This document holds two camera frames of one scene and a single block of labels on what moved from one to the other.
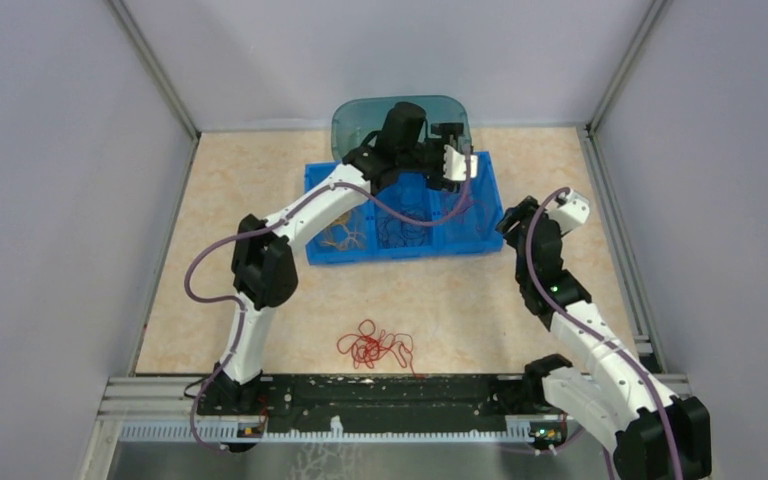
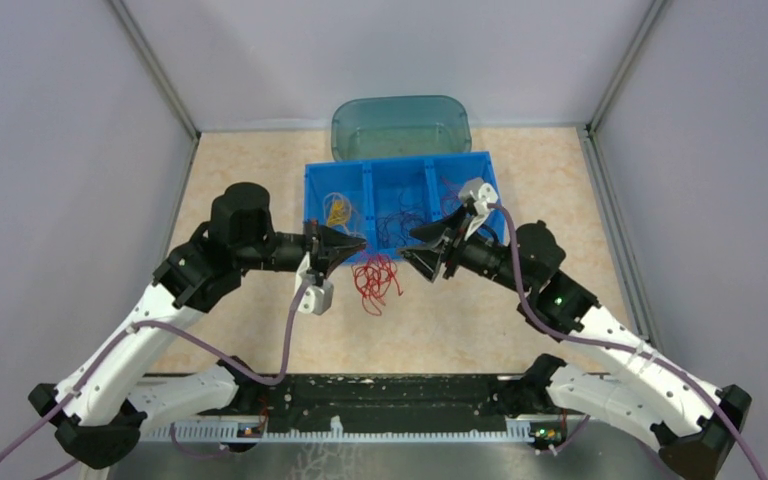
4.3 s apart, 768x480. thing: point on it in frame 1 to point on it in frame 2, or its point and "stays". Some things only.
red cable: (368, 346) to (372, 279)
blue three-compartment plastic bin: (410, 219) stays
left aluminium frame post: (126, 18) stays
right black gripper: (513, 216) to (457, 245)
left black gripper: (451, 134) to (328, 252)
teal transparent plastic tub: (356, 118) stays
